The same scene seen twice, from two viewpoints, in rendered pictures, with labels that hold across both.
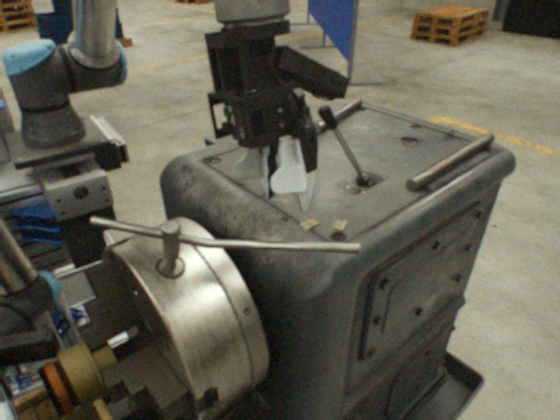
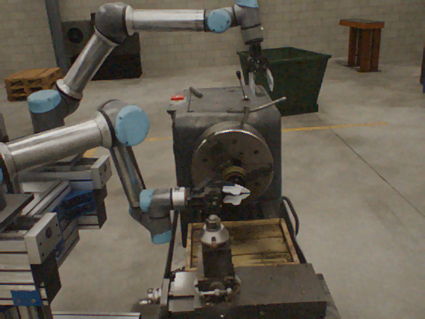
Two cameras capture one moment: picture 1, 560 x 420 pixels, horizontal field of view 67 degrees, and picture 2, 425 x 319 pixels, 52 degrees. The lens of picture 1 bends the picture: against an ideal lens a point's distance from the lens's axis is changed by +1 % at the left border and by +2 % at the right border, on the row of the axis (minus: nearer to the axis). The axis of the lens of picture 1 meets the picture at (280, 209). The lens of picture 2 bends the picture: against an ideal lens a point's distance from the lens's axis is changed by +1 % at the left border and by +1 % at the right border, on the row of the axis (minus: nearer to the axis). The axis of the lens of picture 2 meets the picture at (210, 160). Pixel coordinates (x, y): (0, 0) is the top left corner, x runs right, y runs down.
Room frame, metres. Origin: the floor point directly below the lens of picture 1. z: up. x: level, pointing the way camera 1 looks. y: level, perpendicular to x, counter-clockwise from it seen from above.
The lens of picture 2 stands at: (-0.49, 1.40, 1.70)
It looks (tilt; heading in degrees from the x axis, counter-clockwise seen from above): 21 degrees down; 311
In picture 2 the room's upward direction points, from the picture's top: 4 degrees counter-clockwise
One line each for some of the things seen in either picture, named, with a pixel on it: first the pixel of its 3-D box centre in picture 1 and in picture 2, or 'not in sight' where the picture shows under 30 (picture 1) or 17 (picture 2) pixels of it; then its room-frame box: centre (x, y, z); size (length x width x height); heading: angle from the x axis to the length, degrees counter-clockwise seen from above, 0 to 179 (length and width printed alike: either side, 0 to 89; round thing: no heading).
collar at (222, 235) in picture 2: not in sight; (213, 232); (0.14, 0.68, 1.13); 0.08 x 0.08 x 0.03
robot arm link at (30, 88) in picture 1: (38, 72); (46, 109); (1.04, 0.59, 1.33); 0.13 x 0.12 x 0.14; 125
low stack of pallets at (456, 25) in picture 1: (450, 24); (36, 83); (8.05, -3.01, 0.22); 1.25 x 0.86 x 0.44; 135
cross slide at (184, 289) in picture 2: not in sight; (240, 292); (0.09, 0.64, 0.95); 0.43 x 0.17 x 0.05; 41
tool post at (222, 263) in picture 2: not in sight; (216, 252); (0.14, 0.67, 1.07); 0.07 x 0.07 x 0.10; 41
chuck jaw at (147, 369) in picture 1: (158, 386); (256, 171); (0.36, 0.17, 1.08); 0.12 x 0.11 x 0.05; 41
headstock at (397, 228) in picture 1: (332, 231); (223, 138); (0.75, -0.12, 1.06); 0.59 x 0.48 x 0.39; 131
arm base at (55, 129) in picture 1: (50, 118); not in sight; (1.03, 0.59, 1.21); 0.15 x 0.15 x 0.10
